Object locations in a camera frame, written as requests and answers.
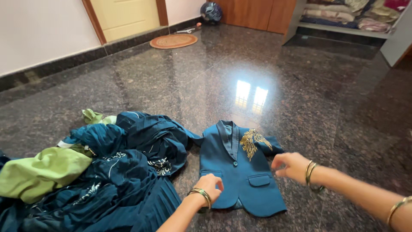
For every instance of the dark blue patterned round bag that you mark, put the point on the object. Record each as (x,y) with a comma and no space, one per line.
(211,12)

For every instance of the person's right hand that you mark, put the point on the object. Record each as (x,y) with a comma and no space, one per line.
(294,167)

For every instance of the brown wooden wardrobe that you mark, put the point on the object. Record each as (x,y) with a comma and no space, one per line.
(257,14)

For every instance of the cream door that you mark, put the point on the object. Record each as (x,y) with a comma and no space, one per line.
(125,17)

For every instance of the person's left fingers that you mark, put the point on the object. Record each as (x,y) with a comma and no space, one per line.
(218,186)

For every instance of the gold bangles on right wrist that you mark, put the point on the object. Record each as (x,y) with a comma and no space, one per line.
(309,174)

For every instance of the gold bangles on wrist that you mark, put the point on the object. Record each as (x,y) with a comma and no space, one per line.
(203,195)
(309,174)

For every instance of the small white object on floor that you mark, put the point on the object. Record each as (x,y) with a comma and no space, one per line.
(186,31)

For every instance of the round brown door mat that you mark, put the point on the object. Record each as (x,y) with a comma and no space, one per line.
(173,41)

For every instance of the white shelf with folded clothes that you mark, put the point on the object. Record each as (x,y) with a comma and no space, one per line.
(347,19)

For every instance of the blue child's blazer gold embroidery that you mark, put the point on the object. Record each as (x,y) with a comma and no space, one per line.
(247,180)

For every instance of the person's left hand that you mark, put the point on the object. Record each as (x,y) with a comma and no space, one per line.
(206,186)

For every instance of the small light green cloth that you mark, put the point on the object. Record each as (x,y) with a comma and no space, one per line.
(95,118)

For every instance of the brown wooden door frame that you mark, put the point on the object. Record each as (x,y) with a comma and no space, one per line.
(96,24)

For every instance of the gold bangles on left wrist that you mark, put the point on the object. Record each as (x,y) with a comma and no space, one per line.
(203,195)

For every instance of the green cloth garment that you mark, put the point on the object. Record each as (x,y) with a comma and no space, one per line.
(41,172)

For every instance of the dark blue pleated dress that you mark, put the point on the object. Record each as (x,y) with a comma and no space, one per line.
(128,180)

